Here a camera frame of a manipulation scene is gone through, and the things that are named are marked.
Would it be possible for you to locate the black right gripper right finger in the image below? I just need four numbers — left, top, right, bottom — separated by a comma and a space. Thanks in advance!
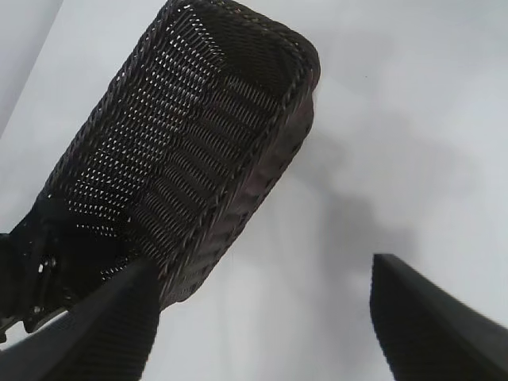
370, 252, 508, 381

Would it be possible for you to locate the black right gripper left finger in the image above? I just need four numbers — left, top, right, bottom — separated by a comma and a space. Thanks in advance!
0, 258, 163, 381

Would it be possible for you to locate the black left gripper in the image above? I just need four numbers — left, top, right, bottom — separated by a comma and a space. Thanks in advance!
0, 198, 71, 343

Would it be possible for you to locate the dark brown wicker basket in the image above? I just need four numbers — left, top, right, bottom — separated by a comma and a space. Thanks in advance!
23, 0, 321, 314

